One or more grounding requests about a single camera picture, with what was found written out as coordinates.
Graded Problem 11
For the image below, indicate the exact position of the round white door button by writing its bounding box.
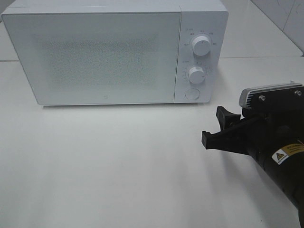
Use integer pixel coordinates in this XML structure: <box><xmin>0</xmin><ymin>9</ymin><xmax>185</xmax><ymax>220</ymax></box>
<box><xmin>185</xmin><ymin>88</ymin><xmax>200</xmax><ymax>100</ymax></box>

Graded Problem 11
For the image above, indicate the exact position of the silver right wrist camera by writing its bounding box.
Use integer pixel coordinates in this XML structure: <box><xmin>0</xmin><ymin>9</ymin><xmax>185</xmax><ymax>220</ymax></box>
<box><xmin>239</xmin><ymin>82</ymin><xmax>304</xmax><ymax>113</ymax></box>

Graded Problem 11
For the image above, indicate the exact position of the white microwave oven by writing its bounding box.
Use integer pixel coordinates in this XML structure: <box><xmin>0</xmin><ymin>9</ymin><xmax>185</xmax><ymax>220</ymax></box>
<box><xmin>1</xmin><ymin>0</ymin><xmax>229</xmax><ymax>104</ymax></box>

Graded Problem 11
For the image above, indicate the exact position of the lower white timer knob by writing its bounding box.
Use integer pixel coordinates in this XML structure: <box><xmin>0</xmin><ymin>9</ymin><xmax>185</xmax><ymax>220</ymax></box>
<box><xmin>188</xmin><ymin>66</ymin><xmax>205</xmax><ymax>84</ymax></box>

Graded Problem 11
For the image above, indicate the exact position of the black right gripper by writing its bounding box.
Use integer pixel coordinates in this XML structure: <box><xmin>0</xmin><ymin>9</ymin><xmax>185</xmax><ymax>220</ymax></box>
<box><xmin>201</xmin><ymin>88</ymin><xmax>304</xmax><ymax>211</ymax></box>

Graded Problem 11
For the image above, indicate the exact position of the white microwave door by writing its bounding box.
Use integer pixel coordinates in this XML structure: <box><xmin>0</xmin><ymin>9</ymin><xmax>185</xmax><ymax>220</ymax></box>
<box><xmin>3</xmin><ymin>12</ymin><xmax>181</xmax><ymax>105</ymax></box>

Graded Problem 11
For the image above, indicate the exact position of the upper white power knob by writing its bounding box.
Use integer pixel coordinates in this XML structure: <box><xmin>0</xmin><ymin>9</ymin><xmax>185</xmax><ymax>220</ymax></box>
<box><xmin>191</xmin><ymin>35</ymin><xmax>211</xmax><ymax>57</ymax></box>

